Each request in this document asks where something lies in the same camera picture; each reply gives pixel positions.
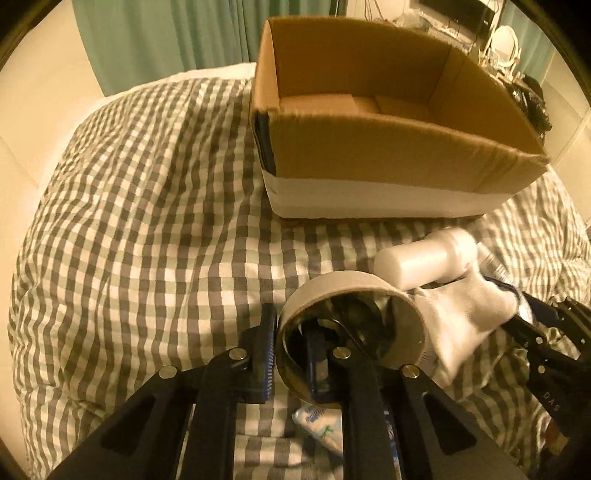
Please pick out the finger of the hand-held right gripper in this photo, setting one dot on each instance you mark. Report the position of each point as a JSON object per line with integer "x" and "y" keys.
{"x": 524, "y": 334}
{"x": 570, "y": 318}

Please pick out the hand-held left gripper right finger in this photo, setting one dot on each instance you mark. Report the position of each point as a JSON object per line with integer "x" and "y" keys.
{"x": 315, "y": 369}

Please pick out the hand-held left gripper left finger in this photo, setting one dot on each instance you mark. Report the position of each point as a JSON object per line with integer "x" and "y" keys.
{"x": 265, "y": 369}

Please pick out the white sock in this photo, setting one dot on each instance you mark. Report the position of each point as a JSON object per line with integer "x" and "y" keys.
{"x": 461, "y": 318}

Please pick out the grey tape roll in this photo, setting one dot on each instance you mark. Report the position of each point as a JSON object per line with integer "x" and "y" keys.
{"x": 406, "y": 323}

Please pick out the brown cardboard box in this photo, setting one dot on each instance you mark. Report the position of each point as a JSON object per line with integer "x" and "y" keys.
{"x": 369, "y": 152}

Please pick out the white blue printed packet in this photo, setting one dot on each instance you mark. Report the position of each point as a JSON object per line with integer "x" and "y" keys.
{"x": 318, "y": 424}

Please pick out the white printed tube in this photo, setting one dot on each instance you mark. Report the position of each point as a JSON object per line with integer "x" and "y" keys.
{"x": 493, "y": 265}

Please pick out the white plastic bottle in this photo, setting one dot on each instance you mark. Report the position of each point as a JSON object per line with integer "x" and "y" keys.
{"x": 425, "y": 258}

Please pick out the grey checkered blanket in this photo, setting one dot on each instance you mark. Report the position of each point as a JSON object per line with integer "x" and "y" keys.
{"x": 152, "y": 221}

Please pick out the dark bag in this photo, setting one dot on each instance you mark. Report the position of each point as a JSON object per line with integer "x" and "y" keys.
{"x": 531, "y": 104}

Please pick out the white oval mirror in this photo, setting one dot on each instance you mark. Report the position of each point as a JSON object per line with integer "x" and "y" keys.
{"x": 503, "y": 42}

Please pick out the white pillow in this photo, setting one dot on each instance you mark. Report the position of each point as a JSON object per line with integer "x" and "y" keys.
{"x": 217, "y": 74}

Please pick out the black monitor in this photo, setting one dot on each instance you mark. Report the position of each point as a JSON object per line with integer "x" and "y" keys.
{"x": 461, "y": 14}

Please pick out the green curtain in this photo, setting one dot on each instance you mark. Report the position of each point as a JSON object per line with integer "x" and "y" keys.
{"x": 184, "y": 37}

